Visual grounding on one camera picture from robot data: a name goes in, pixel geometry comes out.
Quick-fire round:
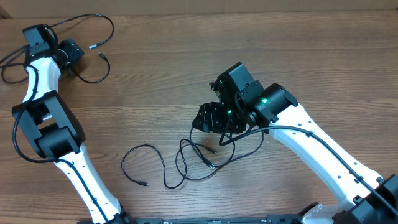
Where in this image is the black usb cable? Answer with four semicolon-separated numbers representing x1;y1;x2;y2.
43;12;115;85
120;125;266;190

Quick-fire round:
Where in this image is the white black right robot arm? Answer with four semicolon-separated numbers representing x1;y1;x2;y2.
192;63;397;224

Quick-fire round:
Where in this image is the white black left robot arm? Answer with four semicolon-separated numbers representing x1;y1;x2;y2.
12;24;133;223

